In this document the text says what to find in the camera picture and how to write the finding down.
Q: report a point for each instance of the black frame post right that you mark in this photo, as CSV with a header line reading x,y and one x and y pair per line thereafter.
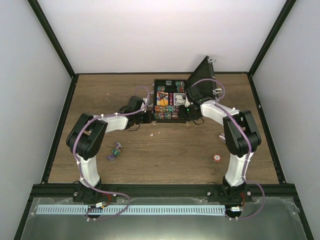
x,y
277,25

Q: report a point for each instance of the black frame rail left side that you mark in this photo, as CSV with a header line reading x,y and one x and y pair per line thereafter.
x,y
59,130

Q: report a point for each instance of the chips in case back slot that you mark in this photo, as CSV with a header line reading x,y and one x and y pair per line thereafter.
x,y
180,86

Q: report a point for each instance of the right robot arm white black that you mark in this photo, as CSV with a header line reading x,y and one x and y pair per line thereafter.
x,y
241,134

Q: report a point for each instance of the white dealer button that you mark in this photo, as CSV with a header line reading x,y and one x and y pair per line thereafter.
x,y
179,100

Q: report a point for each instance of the chips row in case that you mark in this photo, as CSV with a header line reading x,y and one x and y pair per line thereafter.
x,y
166,116
166,109

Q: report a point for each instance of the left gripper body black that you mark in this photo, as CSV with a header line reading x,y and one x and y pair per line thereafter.
x,y
147,120

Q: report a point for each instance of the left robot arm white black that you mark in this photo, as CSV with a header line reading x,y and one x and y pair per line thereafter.
x,y
86,137

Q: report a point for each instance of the black frame post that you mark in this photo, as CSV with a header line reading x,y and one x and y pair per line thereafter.
x,y
41,17
277,25

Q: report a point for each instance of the striped chip roll by arm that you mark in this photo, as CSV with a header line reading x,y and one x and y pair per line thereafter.
x,y
222,137

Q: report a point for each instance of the black frame rail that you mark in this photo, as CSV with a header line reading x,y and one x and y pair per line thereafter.
x,y
272,149
59,130

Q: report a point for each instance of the orange poker chip flat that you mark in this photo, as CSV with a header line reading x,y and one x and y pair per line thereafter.
x,y
216,158

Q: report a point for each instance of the black front mounting rail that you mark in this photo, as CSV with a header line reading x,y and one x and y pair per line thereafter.
x,y
210,191

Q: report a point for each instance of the blue playing card deck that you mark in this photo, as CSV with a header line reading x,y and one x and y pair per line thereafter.
x,y
176,94

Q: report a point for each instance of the black poker set case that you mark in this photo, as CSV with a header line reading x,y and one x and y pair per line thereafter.
x,y
199,87

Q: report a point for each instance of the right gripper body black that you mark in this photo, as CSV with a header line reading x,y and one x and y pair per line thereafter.
x,y
187,115

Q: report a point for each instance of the light blue slotted cable duct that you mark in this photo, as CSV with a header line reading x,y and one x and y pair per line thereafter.
x,y
211,210

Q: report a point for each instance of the red dice in case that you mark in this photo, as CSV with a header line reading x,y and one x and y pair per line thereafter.
x,y
170,99

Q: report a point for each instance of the metal sheet front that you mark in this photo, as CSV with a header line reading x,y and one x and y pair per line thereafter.
x,y
273,218

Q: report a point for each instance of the black frame rail right side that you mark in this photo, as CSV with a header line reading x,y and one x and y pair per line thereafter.
x,y
272,149

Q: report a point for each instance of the black frame post left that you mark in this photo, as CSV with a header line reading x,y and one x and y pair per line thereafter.
x,y
41,17

